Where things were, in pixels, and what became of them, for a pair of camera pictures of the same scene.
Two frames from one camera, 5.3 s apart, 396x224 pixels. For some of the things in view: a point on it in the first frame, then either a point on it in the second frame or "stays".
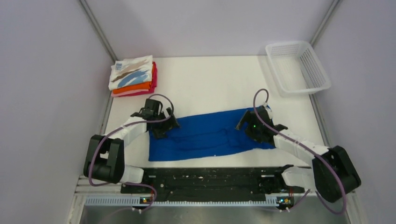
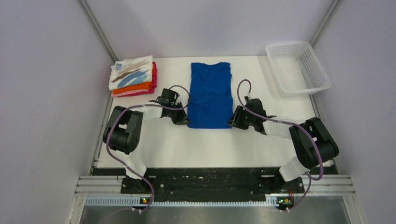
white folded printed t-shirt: x=130 y=71 stays
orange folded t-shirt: x=144 y=87 stays
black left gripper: x=160 y=133 to x=182 y=119
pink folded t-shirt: x=152 y=90 stays
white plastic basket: x=297 y=69 stays
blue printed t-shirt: x=208 y=136 to x=210 y=103
